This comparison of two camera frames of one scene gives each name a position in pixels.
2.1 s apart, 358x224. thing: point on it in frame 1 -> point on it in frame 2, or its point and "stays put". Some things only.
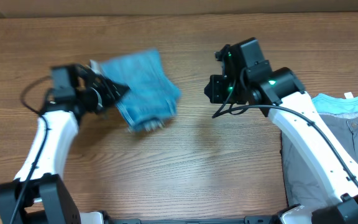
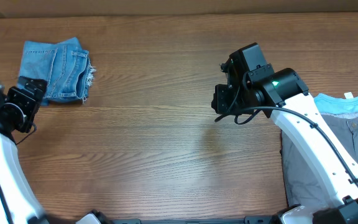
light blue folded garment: [325, 103] stays put
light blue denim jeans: [152, 98] -> [65, 66]
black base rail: [248, 219] stays put
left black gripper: [110, 89] -> [32, 102]
